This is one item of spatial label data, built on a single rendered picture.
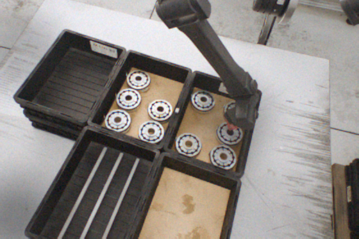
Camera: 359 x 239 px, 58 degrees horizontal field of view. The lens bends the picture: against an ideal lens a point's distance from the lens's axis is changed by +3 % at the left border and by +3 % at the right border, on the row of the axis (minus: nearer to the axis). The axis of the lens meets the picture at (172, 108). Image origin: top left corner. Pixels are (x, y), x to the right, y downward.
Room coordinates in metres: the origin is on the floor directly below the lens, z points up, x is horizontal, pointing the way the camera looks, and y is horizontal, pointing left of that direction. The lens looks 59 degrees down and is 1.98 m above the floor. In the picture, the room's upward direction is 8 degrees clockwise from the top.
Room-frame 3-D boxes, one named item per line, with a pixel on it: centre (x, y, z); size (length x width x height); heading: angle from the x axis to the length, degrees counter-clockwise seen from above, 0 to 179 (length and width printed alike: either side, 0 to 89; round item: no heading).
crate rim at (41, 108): (0.75, 0.42, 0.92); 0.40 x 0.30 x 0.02; 168
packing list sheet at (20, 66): (0.80, 0.74, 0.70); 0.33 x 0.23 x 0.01; 173
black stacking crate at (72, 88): (0.75, 0.42, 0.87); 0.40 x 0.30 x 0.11; 168
